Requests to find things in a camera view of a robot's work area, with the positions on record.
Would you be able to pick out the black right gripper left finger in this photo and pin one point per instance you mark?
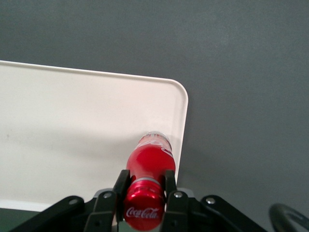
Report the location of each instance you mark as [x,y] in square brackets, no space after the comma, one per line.
[101,210]

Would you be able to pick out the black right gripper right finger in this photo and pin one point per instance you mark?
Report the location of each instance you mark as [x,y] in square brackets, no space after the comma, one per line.
[177,210]

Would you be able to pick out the red coca-cola bottle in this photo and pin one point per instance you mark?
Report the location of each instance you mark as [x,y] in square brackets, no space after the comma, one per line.
[149,162]

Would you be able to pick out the white plastic tray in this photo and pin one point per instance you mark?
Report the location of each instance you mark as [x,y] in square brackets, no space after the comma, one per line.
[72,125]

